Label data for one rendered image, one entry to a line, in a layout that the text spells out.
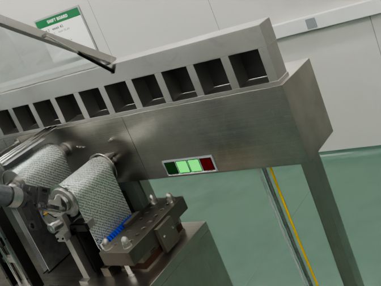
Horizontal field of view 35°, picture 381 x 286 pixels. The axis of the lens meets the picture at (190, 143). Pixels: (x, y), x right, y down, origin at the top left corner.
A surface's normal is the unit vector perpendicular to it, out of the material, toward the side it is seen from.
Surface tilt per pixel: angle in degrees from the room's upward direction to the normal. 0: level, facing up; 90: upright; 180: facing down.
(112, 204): 90
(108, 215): 90
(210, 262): 90
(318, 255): 0
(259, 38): 90
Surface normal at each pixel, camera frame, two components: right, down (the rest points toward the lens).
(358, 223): -0.36, -0.88
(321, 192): -0.50, 0.47
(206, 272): 0.79, -0.11
